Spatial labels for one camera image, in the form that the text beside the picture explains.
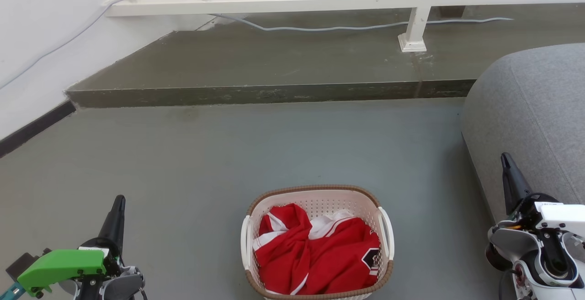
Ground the dark baseboard strip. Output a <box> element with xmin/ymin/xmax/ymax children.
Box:
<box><xmin>0</xmin><ymin>101</ymin><xmax>76</xmax><ymax>158</ymax></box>

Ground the red and white jersey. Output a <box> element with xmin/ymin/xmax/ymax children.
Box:
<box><xmin>253</xmin><ymin>203</ymin><xmax>381</xmax><ymax>296</ymax></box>

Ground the white laundry basket brown rim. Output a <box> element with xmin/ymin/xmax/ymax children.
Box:
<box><xmin>241</xmin><ymin>184</ymin><xmax>395</xmax><ymax>300</ymax></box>

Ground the grey cable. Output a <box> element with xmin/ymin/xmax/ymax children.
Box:
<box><xmin>0</xmin><ymin>0</ymin><xmax>515</xmax><ymax>91</ymax></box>

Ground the white metal railing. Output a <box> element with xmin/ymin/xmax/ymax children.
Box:
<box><xmin>106</xmin><ymin>0</ymin><xmax>585</xmax><ymax>54</ymax></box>

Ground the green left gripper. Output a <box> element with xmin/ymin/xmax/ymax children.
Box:
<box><xmin>17</xmin><ymin>195</ymin><xmax>127</xmax><ymax>298</ymax></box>

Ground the grey fabric sofa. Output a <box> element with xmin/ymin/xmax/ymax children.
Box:
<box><xmin>461</xmin><ymin>43</ymin><xmax>585</xmax><ymax>227</ymax></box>

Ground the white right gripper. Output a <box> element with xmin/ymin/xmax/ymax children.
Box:
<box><xmin>501</xmin><ymin>153</ymin><xmax>585</xmax><ymax>237</ymax></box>

